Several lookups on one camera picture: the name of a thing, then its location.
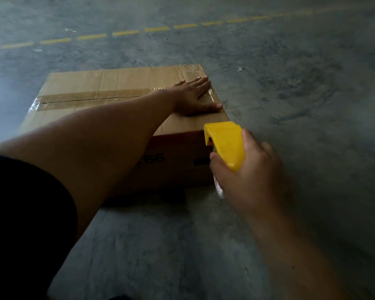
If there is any person's left hand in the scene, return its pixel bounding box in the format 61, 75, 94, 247
166, 75, 224, 117

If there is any person's right hand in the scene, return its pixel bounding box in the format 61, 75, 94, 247
209, 129, 289, 220

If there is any yellow tape dispenser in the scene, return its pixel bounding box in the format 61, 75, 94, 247
203, 121, 246, 172

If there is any brown cardboard box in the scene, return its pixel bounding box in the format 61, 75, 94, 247
18, 64, 230, 197

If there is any person's left forearm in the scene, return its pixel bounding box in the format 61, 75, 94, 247
0, 90, 175, 244

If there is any person's right forearm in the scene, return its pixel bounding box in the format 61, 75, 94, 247
245, 207, 352, 300

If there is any packing tape roll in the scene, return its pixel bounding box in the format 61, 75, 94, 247
213, 174, 225, 199

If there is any clear packing tape strip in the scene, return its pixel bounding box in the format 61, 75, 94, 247
27, 87, 214, 113

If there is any black shirt sleeve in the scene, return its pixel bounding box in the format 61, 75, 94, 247
0, 154, 79, 300

